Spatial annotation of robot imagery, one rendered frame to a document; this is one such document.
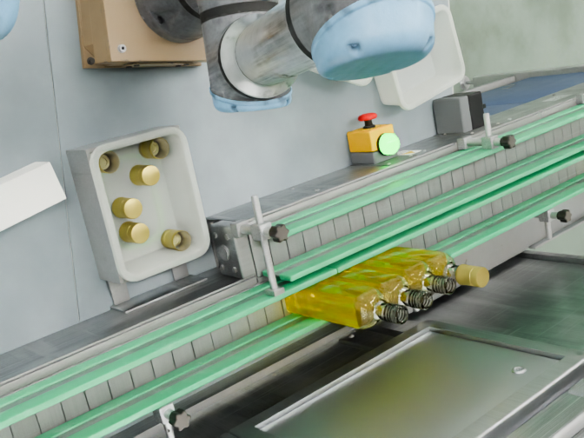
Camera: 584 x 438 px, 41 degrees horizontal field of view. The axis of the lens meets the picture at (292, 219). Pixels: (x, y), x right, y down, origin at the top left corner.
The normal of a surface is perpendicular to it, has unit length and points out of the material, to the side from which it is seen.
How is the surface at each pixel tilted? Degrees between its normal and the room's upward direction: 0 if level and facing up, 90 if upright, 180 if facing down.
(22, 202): 0
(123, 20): 4
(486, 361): 90
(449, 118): 90
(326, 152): 0
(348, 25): 66
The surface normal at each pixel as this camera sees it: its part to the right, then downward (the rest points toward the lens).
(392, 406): -0.19, -0.96
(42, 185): 0.62, 0.06
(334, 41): -0.66, 0.20
